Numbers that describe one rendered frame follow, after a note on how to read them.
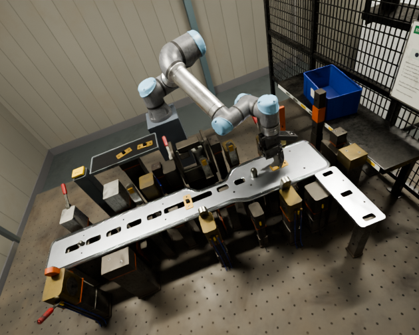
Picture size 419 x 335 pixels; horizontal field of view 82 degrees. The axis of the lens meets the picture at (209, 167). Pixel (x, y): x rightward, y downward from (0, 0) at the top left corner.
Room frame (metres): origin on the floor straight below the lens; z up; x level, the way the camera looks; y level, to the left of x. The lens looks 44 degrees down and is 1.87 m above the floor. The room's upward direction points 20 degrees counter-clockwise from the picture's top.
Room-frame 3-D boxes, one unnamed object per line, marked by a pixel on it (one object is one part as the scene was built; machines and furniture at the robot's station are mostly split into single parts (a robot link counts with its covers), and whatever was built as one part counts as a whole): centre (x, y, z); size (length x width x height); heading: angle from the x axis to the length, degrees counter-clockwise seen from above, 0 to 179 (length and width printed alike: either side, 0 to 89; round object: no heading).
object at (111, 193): (0.90, 0.49, 0.90); 0.13 x 0.08 x 0.41; 2
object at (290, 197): (0.52, -0.27, 0.87); 0.12 x 0.07 x 0.35; 2
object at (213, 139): (0.95, -0.07, 0.91); 0.07 x 0.05 x 0.42; 2
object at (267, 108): (0.75, -0.29, 1.32); 0.09 x 0.08 x 0.11; 26
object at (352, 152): (0.62, -0.59, 0.88); 0.08 x 0.08 x 0.36; 2
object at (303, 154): (0.72, 0.17, 1.00); 1.38 x 0.22 x 0.02; 92
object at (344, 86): (1.02, -0.74, 1.09); 0.30 x 0.17 x 0.13; 172
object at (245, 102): (0.83, -0.23, 1.32); 0.11 x 0.11 x 0.08; 26
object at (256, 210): (0.55, -0.12, 0.84); 0.10 x 0.05 x 0.29; 2
